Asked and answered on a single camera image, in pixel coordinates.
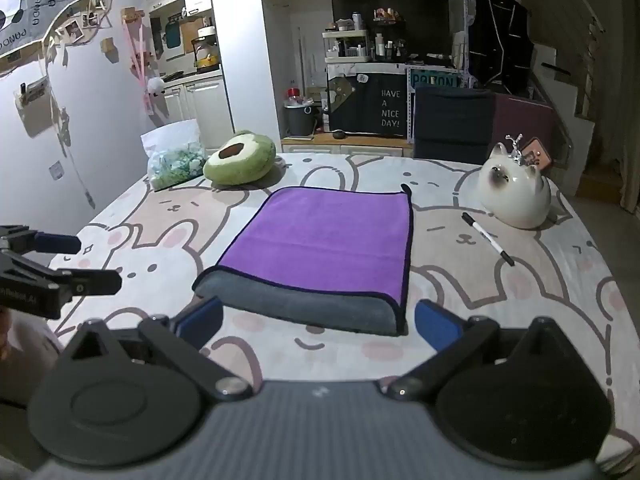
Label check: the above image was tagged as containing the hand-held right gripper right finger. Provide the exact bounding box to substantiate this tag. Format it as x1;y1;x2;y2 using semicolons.
386;299;587;402

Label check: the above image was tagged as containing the yellow kettle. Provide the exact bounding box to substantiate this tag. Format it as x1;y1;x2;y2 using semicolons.
192;37;221;72

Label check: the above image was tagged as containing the black jacket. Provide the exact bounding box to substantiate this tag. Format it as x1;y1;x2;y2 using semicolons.
468;0;535;96

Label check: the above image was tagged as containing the purple and grey towel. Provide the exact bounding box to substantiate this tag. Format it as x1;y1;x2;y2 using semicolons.
192;185;415;337

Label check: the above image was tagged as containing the orange sign plate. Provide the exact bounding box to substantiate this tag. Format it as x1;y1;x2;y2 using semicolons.
520;137;554;171

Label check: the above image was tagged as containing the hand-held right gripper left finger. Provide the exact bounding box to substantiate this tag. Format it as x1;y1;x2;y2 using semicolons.
60;295;254;402

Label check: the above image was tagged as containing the panda print wall banner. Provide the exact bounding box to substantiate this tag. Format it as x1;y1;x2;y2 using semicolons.
0;0;96;60

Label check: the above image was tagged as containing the black printed cabinet curtain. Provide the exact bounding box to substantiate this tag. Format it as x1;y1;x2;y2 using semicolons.
327;71;409;138

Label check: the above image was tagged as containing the grey trash bin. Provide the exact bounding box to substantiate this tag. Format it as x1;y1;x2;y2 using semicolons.
284;103;320;137

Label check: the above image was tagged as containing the white storage rack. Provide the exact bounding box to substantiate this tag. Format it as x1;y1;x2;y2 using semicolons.
322;29;372;64

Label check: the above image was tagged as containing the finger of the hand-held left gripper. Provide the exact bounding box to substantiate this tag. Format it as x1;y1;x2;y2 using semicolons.
0;252;123;297
0;225;82;255

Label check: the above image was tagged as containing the clear bag of green candies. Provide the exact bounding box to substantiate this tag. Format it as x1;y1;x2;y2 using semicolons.
140;119;209;192

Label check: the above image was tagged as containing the dark grey chair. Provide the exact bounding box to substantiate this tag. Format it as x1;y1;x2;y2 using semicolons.
413;84;496;163

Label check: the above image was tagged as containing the white cat figurine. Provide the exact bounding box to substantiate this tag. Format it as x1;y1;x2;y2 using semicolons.
477;134;552;230

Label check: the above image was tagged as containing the maroon folded mat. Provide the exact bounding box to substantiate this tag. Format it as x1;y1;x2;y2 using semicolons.
492;93;566;158

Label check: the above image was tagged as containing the black marker pen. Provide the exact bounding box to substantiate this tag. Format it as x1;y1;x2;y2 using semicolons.
461;212;516;267

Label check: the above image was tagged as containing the rabbit print table cloth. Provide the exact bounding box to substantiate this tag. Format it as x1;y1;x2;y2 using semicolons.
47;151;636;476

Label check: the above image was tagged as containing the avocado plush pillow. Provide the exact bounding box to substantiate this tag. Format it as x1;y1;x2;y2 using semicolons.
202;129;276;185

